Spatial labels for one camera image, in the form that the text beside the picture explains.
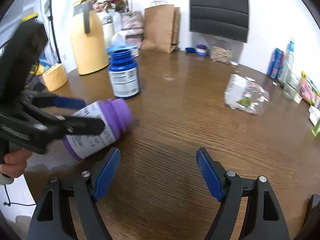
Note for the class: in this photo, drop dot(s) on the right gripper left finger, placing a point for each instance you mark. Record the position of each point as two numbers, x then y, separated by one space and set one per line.
52 218

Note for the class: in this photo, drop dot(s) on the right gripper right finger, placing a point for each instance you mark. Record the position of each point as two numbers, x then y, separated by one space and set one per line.
263 218

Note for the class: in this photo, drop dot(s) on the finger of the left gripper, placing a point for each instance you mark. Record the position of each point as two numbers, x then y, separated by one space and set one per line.
80 127
65 102

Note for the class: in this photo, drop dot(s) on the purple plastic bottle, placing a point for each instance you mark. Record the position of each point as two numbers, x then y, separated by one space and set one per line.
108 121

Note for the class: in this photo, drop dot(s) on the blue plastic bottle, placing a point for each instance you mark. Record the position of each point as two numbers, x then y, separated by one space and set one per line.
123 74

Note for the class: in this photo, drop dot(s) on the yellow plastic cup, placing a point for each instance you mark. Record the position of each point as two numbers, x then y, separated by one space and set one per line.
55 77

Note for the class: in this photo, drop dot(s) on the person's left hand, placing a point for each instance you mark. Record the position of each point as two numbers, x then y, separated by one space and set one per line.
15 163

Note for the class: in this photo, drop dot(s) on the yellow thermos jug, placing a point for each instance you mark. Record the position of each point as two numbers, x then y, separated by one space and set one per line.
87 39

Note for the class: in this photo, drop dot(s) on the white thermos flask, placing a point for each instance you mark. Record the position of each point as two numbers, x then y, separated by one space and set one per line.
108 30

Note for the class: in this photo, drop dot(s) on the green spray bottle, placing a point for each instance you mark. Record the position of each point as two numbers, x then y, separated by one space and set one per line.
316 129

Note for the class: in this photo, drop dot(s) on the blue tissue box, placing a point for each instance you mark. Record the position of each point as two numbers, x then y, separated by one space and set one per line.
118 42

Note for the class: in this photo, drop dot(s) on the pink wrapped vase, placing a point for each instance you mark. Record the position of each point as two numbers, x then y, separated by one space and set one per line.
132 23

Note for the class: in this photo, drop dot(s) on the drinking glass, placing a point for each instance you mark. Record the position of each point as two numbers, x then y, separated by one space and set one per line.
292 85

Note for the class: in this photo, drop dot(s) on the colourful snack bag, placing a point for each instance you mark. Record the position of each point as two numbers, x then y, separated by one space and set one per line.
308 91

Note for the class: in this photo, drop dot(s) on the brown paper bag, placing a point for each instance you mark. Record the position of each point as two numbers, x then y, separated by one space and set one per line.
161 27

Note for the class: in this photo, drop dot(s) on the blue jar lid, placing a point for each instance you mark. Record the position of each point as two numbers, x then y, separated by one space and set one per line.
190 50

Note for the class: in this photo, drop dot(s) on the blue soda can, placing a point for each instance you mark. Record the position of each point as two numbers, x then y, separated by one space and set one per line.
275 64

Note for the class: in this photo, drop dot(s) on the small purple white jar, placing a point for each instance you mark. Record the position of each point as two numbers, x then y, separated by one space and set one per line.
201 50

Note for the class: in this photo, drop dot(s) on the clear spray bottle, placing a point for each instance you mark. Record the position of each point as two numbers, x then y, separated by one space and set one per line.
287 63

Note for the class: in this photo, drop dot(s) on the clear container with grains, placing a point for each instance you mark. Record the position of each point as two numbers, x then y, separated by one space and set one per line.
221 50

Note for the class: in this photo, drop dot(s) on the black paper bag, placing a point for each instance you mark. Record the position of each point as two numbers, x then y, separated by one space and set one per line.
223 18

